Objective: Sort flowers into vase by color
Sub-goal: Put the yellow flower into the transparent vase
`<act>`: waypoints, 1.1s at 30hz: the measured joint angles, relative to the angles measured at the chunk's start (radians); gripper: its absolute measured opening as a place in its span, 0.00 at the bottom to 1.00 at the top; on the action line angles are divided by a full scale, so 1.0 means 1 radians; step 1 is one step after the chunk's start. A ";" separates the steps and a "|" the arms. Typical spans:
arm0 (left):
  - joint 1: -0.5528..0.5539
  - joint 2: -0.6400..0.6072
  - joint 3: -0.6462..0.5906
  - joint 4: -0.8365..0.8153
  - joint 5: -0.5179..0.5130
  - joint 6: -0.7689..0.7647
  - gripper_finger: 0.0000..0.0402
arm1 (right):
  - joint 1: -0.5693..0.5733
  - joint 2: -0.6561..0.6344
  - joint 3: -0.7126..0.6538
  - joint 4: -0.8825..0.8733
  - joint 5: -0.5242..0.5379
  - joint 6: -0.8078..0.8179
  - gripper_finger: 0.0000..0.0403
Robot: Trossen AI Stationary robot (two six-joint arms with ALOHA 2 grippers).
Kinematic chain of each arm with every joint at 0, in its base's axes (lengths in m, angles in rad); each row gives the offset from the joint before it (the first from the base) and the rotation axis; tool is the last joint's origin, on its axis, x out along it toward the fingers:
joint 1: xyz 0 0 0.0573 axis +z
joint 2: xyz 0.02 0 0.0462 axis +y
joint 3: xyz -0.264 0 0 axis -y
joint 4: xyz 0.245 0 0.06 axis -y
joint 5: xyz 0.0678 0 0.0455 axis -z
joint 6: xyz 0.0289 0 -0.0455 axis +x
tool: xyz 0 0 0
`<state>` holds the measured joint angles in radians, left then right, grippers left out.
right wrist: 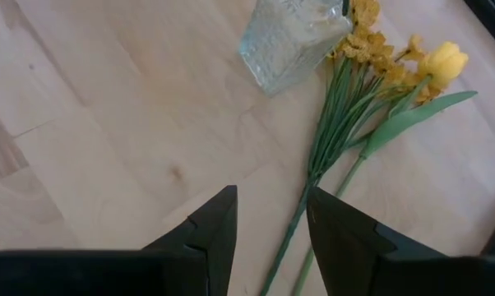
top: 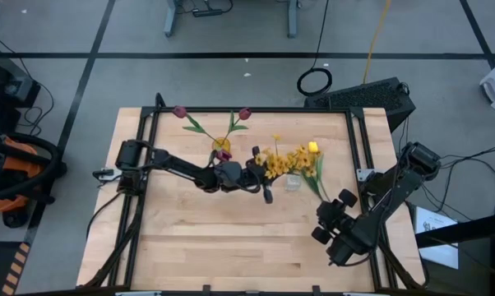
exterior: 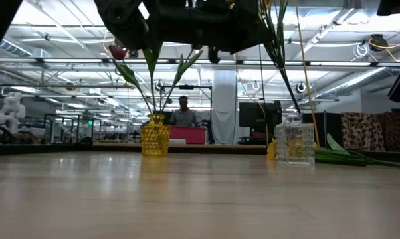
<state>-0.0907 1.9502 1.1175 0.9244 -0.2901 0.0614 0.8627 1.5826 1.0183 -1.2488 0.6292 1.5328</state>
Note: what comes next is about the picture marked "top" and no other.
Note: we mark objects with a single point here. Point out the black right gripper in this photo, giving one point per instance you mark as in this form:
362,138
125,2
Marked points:
334,215

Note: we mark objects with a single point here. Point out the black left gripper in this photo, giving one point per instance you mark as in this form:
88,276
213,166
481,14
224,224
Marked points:
235,177

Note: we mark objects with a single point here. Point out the red artificial tulip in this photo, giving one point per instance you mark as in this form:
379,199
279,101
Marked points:
244,114
223,155
179,111

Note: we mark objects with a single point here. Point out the yellow artificial flower bunch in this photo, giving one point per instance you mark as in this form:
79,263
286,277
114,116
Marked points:
274,164
301,160

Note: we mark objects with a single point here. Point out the yellow artificial tulip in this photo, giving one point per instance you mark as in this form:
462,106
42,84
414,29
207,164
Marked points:
313,146

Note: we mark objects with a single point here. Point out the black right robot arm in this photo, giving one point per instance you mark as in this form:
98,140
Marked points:
395,197

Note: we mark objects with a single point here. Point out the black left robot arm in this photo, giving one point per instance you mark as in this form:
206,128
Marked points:
181,166

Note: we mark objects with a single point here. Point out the yellow glass vase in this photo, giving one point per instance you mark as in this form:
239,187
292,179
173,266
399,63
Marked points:
220,144

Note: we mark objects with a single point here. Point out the clear glass vase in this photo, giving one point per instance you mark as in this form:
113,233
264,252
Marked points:
292,181

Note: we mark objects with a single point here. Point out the white printed paper sheet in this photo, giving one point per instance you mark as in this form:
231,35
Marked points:
430,220

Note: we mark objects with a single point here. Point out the black desk edge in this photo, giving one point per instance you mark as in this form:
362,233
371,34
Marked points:
477,228

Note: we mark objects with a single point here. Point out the black power strip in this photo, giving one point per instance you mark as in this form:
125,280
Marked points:
208,12

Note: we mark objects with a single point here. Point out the grey desk leg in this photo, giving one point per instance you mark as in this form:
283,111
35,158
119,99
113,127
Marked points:
170,18
292,18

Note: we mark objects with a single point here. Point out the orange and black vacuum cleaner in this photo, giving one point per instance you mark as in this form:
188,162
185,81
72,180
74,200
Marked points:
5,203

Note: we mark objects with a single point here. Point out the black equipment case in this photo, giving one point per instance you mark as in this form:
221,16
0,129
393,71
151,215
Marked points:
9,86

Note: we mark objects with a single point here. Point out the black metal table frame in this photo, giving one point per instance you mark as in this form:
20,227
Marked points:
292,109

